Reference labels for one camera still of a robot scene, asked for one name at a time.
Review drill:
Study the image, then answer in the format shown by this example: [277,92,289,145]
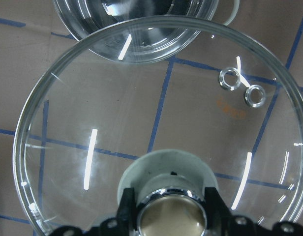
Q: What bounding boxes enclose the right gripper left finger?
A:
[100,187,138,236]

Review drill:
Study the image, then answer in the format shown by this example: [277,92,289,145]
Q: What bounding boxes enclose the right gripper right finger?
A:
[204,187,255,236]

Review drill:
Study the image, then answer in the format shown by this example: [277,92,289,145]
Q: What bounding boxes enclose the glass pot lid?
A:
[13,19,303,236]

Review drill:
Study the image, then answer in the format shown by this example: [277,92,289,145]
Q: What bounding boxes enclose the pale green cooking pot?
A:
[52,0,241,63]

